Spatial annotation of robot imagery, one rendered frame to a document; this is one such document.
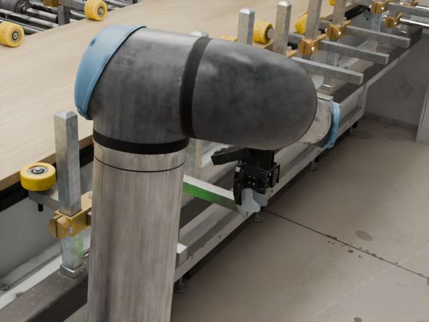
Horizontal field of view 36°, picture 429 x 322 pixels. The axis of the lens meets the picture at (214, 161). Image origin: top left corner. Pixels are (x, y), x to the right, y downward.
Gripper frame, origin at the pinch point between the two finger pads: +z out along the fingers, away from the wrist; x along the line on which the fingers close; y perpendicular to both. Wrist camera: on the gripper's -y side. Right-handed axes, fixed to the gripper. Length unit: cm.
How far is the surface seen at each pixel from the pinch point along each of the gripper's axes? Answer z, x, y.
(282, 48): -19, 69, -26
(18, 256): 16, -28, -48
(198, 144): -2.8, 20.5, -26.5
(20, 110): -10, -4, -71
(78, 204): -7.1, -28.6, -25.8
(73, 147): -21.4, -29.4, -25.2
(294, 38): -14, 98, -36
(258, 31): -15, 96, -50
